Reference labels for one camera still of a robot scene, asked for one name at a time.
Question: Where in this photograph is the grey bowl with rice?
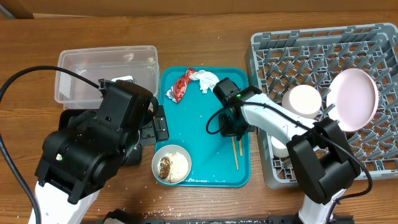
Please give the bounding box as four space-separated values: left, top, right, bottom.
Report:
152 144 192 185

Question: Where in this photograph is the red foil wrapper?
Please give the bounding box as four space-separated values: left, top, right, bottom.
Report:
165 67 195 103

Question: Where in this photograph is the white napkin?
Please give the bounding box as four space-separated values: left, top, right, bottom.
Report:
189 70 220 94

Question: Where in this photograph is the cream white cup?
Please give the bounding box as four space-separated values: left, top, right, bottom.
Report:
271 136 289 157

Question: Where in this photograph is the pink white bowl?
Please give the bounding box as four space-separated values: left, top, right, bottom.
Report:
282 85 322 121

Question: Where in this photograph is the white round plate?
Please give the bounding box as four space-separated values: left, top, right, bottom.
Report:
326 68 379 132

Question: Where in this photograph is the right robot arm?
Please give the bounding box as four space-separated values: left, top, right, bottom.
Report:
213 78 373 223

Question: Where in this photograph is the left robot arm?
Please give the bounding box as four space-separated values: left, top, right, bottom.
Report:
29 79 169 223

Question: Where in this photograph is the grey dishwasher rack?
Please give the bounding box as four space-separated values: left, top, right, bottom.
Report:
245 23 397 180

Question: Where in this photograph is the black tray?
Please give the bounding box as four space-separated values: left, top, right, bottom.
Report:
58 109 142 166

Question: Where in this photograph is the teal plastic tray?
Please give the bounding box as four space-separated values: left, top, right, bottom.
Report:
155 67 251 188

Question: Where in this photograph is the clear plastic bin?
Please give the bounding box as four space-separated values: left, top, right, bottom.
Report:
54 45 160 110

